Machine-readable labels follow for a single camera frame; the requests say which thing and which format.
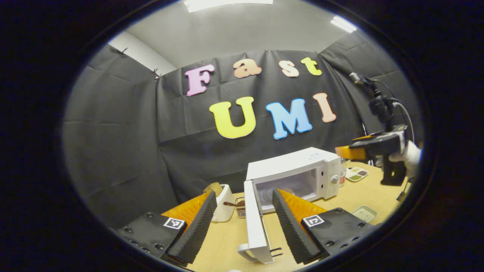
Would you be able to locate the black backdrop cloth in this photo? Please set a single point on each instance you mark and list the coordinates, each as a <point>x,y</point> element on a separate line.
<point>113,132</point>

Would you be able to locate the white rectangular plate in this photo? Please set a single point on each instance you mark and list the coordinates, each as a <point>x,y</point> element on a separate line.
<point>363,214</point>

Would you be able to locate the white divided tray with grains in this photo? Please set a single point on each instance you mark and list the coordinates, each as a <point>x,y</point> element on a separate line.
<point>357,174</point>

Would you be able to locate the clear bottle with red label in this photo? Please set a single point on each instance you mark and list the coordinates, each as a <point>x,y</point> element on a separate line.
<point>343,175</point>

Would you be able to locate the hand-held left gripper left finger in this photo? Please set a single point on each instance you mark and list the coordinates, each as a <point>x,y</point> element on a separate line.
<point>196,230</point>

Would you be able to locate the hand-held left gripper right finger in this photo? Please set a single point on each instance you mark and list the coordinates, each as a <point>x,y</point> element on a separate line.
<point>291,230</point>

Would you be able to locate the white toaster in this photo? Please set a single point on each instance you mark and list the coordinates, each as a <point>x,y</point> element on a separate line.
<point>226,207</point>

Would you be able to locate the white microwave oven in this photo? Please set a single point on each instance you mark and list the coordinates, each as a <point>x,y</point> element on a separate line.
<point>291,166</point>

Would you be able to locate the brown wooden spoon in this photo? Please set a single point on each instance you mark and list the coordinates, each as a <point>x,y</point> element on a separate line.
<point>231,204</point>

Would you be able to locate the black binder clip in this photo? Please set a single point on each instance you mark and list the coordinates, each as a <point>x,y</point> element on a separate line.
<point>155,73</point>
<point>123,50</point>

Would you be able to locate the long ceiling light panel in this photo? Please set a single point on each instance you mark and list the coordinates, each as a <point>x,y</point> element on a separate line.
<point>227,3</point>

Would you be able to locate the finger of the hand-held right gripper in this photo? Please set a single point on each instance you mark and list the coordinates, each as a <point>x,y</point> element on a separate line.
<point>349,152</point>
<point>363,138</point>

